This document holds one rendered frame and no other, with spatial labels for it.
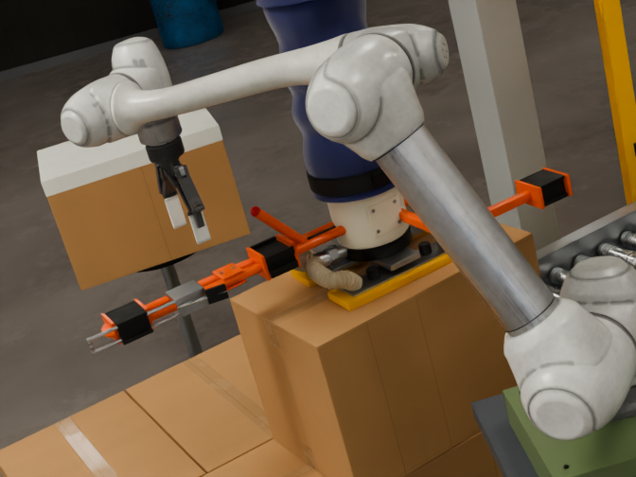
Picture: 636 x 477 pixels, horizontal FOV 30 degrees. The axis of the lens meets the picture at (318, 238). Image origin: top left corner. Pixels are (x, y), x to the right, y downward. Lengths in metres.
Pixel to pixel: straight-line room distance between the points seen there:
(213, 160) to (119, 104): 1.74
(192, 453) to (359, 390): 0.63
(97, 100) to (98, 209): 1.73
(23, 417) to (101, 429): 1.50
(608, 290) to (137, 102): 0.91
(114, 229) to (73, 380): 1.10
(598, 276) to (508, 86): 1.98
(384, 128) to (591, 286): 0.49
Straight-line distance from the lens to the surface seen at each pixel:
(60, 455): 3.23
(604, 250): 3.50
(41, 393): 4.88
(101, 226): 3.93
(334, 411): 2.51
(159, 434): 3.14
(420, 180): 1.90
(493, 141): 4.09
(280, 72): 2.15
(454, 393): 2.69
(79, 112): 2.19
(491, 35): 3.96
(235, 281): 2.52
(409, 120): 1.89
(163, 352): 4.83
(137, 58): 2.32
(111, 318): 2.48
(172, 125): 2.37
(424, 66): 2.01
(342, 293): 2.58
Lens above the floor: 2.06
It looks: 22 degrees down
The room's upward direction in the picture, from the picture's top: 15 degrees counter-clockwise
